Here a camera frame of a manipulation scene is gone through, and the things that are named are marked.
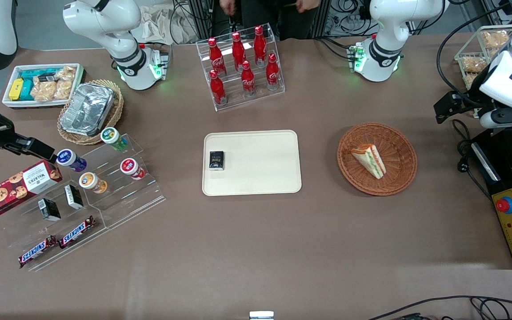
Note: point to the person right hand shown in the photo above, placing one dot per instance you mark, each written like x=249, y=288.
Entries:
x=228, y=6

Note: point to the brown round wicker basket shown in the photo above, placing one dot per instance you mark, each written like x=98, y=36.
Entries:
x=398, y=146

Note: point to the clear bag of crackers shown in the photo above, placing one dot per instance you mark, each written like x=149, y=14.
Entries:
x=65, y=84
x=43, y=91

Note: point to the orange can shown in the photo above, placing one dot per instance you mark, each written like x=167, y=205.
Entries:
x=91, y=182

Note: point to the red Walkers cookie box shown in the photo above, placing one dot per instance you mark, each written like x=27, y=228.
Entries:
x=16, y=189

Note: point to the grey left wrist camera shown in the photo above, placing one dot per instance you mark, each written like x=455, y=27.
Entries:
x=509, y=118

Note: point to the white plastic bin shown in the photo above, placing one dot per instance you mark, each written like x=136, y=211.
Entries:
x=9, y=104

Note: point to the small black carton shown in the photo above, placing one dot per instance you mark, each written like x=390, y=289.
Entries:
x=74, y=197
x=49, y=210

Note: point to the tan wicker basket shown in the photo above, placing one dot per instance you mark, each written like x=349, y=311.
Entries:
x=117, y=109

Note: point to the cream plastic tray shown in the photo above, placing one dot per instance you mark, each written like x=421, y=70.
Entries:
x=260, y=164

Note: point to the teal box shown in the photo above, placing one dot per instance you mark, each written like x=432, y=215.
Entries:
x=27, y=90
x=38, y=72

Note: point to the blue purple can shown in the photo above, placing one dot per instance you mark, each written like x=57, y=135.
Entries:
x=70, y=160

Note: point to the black machine yellow control panel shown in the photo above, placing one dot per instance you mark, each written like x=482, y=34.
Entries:
x=500, y=178

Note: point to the small black box white print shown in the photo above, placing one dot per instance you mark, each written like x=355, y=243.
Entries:
x=216, y=161

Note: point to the beige cloth bag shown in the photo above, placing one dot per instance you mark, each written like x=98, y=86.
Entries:
x=158, y=24

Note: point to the clear acrylic stepped shelf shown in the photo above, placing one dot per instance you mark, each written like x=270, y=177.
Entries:
x=25, y=231
x=131, y=204

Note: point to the small interface box green light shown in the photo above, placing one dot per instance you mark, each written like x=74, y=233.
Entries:
x=356, y=58
x=160, y=64

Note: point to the green lid can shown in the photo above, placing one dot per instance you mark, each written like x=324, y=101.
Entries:
x=113, y=138

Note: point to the triangular sandwich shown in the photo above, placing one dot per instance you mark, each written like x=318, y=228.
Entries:
x=371, y=160

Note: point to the red cola bottle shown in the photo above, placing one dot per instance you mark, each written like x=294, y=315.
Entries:
x=248, y=79
x=273, y=72
x=260, y=44
x=217, y=89
x=216, y=57
x=238, y=50

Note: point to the red can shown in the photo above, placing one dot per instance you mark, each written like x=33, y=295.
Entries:
x=131, y=168

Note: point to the Snickers bar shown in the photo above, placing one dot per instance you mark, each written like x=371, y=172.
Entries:
x=77, y=232
x=37, y=252

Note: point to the yellow packet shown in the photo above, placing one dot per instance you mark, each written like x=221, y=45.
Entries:
x=16, y=89

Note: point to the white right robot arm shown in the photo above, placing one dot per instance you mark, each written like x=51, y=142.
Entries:
x=118, y=26

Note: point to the clear acrylic bottle rack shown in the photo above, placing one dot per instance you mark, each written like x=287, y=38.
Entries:
x=231, y=103

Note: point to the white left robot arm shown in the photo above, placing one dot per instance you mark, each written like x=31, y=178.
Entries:
x=385, y=26

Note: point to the aluminium foil tray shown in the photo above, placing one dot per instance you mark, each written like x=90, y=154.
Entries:
x=87, y=109

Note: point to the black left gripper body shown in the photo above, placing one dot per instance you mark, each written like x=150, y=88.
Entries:
x=464, y=103

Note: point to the person left hand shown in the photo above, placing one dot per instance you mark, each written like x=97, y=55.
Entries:
x=307, y=4

